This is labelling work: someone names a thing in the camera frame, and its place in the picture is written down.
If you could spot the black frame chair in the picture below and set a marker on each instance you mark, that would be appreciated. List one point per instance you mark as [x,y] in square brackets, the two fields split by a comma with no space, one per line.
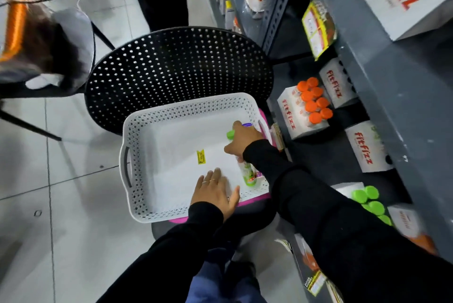
[21,101]

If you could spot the pink plastic basket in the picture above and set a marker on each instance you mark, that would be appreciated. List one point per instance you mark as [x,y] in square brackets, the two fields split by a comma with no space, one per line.
[263,125]

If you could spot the person's left hand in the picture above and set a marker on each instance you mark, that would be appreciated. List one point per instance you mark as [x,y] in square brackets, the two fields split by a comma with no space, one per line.
[211,194]

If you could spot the dark food packet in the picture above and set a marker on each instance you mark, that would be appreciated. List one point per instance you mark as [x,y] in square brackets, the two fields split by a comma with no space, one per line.
[311,267]

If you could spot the person's black shoe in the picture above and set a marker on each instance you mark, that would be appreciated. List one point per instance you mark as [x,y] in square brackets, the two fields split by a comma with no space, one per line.
[242,271]

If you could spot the green cap drink bottle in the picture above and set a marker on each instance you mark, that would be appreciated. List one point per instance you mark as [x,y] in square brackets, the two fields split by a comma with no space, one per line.
[248,173]

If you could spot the green bottle cap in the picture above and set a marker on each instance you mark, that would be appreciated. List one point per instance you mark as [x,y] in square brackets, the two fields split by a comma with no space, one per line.
[376,208]
[372,192]
[385,220]
[359,196]

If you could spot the small striped packet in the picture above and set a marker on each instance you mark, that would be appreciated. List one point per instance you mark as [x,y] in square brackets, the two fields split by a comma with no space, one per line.
[278,136]

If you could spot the person's right hand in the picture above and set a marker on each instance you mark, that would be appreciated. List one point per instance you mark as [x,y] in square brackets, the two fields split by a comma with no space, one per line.
[244,140]

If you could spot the white orange box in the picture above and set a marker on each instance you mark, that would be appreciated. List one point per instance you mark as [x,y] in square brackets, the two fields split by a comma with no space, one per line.
[410,225]

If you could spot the yellow edged food packet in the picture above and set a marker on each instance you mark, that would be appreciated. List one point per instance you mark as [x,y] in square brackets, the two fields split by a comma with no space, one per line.
[316,30]

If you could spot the white perforated plastic basket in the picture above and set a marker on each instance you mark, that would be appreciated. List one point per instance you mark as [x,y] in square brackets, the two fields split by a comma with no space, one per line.
[170,157]

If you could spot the grey white bag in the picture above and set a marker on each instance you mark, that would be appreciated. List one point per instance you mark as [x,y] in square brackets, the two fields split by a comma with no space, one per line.
[76,33]

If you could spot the person's blue trouser legs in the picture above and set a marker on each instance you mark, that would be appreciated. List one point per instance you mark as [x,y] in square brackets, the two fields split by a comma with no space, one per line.
[216,278]

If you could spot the group of orange bottle caps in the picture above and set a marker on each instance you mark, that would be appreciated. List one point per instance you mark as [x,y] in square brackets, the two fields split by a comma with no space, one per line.
[313,99]

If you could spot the person's right thumb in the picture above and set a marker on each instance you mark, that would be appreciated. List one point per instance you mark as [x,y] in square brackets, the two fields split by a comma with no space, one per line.
[231,148]

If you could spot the white red-print box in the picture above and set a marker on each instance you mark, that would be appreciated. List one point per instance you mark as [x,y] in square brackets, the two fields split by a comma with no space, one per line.
[293,115]
[368,148]
[336,83]

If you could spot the person's left forearm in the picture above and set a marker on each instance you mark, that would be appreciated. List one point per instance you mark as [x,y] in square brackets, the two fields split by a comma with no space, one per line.
[170,256]

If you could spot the yellow sticker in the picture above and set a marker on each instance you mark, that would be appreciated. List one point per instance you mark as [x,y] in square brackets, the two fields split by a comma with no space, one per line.
[201,157]

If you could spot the person's right forearm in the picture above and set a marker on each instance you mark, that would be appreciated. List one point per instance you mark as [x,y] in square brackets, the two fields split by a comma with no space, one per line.
[336,235]

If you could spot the grey metal shelf rack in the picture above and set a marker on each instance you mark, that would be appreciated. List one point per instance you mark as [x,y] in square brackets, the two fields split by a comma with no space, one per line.
[396,101]

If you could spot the purple cap drink bottle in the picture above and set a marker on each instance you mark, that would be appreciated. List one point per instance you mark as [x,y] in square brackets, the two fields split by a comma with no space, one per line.
[246,124]

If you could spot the person's left thumb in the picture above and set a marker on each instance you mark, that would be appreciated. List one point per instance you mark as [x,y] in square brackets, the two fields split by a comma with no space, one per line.
[234,196]

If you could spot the black perforated chair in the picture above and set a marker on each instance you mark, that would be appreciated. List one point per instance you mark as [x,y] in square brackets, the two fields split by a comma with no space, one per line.
[170,69]

